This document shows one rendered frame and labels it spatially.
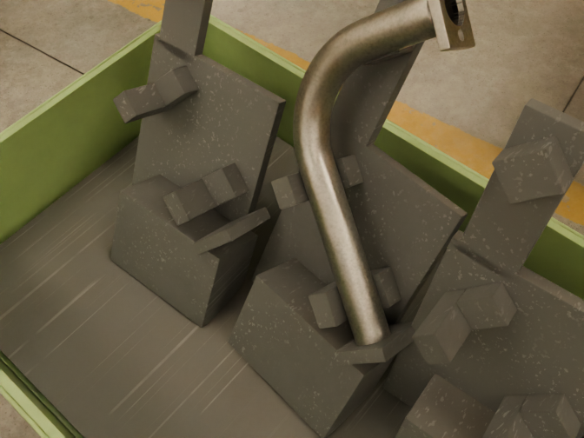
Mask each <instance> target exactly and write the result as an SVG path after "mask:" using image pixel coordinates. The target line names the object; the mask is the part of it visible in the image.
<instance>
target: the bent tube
mask: <svg viewBox="0 0 584 438"><path fill-rule="evenodd" d="M434 37H436V38H437V42H438V46H439V50H440V51H450V50H466V49H469V48H472V47H474V46H475V40H474V35H473V31H472V27H471V23H470V19H469V15H468V8H467V4H466V0H406V1H404V2H401V3H398V4H396V5H393V6H391V7H388V8H387V9H385V10H381V11H378V12H376V13H374V14H372V15H370V16H367V17H364V18H362V19H360V20H357V21H355V22H353V23H351V24H350V25H348V26H346V27H345V28H343V29H342V30H340V31H338V32H337V33H336V34H335V35H333V36H332V37H331V38H330V39H329V40H328V41H327V42H326V43H325V44H324V45H323V46H322V47H321V49H320V50H319V51H318V52H317V54H316V55H315V57H314V58H313V60H312V61H311V63H310V65H309V66H308V68H307V70H306V72H305V74H304V77H303V79H302V82H301V85H300V88H299V90H298V93H297V97H296V100H295V109H294V118H293V139H294V148H295V157H296V161H297V164H298V168H299V170H300V173H301V176H302V180H303V183H304V186H305V189H306V192H307V195H308V198H309V202H310V205H311V208H312V210H313V213H314V216H315V220H316V223H317V226H318V229H319V231H320V235H321V238H322V242H323V245H324V248H325V250H326V253H327V256H328V260H329V263H330V266H331V268H332V271H333V274H334V277H335V282H336V285H337V288H338V290H339V293H340V296H341V299H342V303H343V306H344V308H345V311H346V314H347V317H348V321H349V324H350V327H351V330H352V333H353V336H354V338H355V343H356V345H360V346H362V345H369V344H372V343H376V342H379V341H382V340H384V339H386V338H387V337H389V336H390V335H391V333H390V330H389V327H388V322H387V319H386V316H385V314H384V311H383V308H382V304H381V301H380V298H379V296H378V293H377V290H376V286H375V282H374V279H373V276H372V274H371V271H370V268H369V265H368V261H367V258H366V255H365V252H364V249H363V246H362V242H361V239H360V237H359V234H358V231H357V228H356V226H355V220H354V217H353V215H352V212H351V209H350V207H349V204H348V199H347V197H346V194H345V191H344V188H343V185H342V180H341V178H340V175H339V172H338V169H337V167H336V164H335V159H334V156H333V152H332V148H331V142H330V118H331V113H332V109H333V106H334V102H335V99H336V96H337V94H338V92H339V90H340V88H341V87H342V85H343V83H344V82H345V81H346V79H347V78H348V77H349V76H350V75H351V73H353V72H354V71H355V70H356V69H357V68H358V67H360V66H361V65H363V64H364V63H366V62H368V61H370V60H373V59H375V58H377V57H380V56H384V55H387V54H389V53H392V52H395V51H397V50H401V49H404V48H407V47H409V46H412V45H414V44H417V43H421V42H424V41H427V40H428V39H431V38H434Z"/></svg>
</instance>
